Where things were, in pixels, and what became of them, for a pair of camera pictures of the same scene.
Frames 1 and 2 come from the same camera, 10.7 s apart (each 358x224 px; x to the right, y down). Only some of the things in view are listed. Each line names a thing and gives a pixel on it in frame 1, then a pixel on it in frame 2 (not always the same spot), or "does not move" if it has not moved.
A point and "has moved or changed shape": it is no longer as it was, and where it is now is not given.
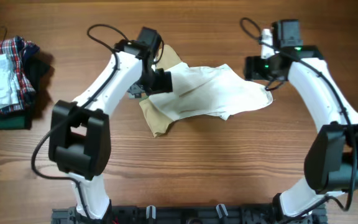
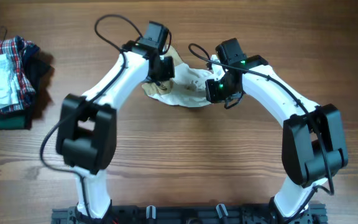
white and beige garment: x=218 y=90 has moved or changed shape
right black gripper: x=252 y=69 -> x=211 y=94
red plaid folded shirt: x=19 y=52 does not move
